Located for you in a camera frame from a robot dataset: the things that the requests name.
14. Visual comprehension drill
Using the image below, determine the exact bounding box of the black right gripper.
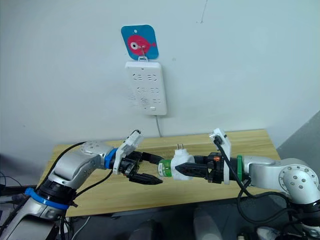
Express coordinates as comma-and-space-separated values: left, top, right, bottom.
175, 151, 227, 186

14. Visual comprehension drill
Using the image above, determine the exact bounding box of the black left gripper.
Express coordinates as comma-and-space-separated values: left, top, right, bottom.
119, 150, 165, 186

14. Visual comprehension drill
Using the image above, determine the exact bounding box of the green repellent liquid bottle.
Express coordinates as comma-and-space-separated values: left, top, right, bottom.
156, 158, 174, 179

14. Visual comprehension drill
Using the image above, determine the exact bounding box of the white mosquito repellent heater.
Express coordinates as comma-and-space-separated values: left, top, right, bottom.
170, 143, 196, 182

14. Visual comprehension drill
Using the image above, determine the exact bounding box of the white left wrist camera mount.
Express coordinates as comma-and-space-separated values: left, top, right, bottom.
112, 129, 145, 176

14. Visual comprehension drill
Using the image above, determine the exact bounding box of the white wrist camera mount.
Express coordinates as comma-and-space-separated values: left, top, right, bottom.
209, 128, 233, 186
112, 129, 145, 176

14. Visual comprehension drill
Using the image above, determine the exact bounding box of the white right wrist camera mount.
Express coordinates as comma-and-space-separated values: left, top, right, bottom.
209, 128, 233, 186

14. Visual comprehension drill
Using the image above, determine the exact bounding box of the blue left wrist ring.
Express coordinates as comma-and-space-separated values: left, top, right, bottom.
104, 147, 119, 171

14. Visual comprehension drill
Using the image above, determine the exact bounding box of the green right wrist ring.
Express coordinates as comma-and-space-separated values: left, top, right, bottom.
235, 154, 245, 183

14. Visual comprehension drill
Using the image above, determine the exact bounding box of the white power strip cable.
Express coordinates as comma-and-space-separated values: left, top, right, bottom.
155, 114, 163, 138

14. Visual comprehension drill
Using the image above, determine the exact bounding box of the white floor cable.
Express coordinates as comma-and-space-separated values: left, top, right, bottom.
73, 215, 91, 240

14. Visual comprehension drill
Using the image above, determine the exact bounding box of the white wall power strip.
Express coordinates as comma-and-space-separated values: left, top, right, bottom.
124, 56, 168, 117

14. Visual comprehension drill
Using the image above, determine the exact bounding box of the blue fish wall hook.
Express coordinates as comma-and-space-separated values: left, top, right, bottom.
120, 23, 160, 61

